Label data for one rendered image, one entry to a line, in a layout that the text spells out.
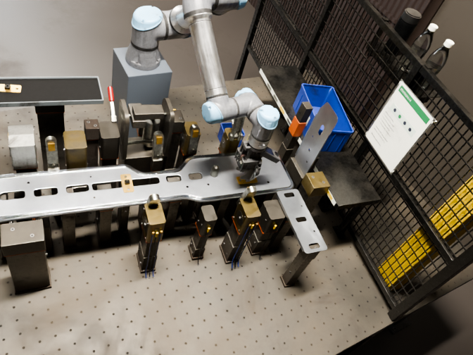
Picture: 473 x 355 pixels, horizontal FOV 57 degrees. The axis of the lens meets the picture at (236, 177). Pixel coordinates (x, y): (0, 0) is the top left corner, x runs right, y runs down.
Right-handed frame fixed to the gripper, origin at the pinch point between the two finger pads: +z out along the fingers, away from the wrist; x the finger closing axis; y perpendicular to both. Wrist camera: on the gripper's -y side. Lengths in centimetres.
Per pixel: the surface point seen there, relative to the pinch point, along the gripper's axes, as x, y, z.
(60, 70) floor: -198, 57, 103
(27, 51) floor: -221, 80, 103
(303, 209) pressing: 17.3, -18.5, 2.3
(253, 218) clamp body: 20.0, 5.6, -1.3
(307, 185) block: 8.3, -23.5, -0.9
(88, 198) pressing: 0, 61, 2
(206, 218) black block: 14.1, 21.2, 3.0
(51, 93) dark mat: -37, 68, -14
